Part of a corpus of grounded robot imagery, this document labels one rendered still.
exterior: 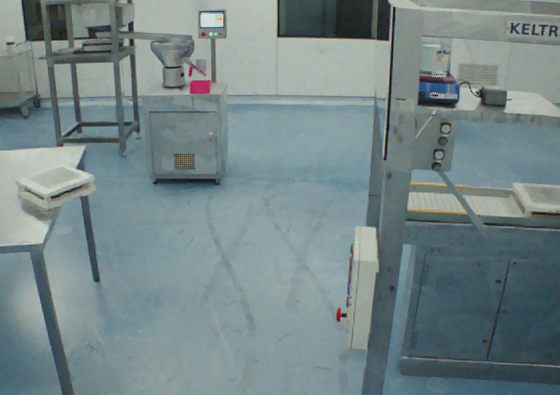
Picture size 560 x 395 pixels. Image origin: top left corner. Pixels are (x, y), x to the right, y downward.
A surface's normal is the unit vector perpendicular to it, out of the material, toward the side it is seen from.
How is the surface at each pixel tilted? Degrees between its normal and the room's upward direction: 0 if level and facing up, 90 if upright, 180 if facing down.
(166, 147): 89
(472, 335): 91
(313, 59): 90
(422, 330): 90
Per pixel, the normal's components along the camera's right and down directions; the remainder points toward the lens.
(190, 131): 0.00, 0.36
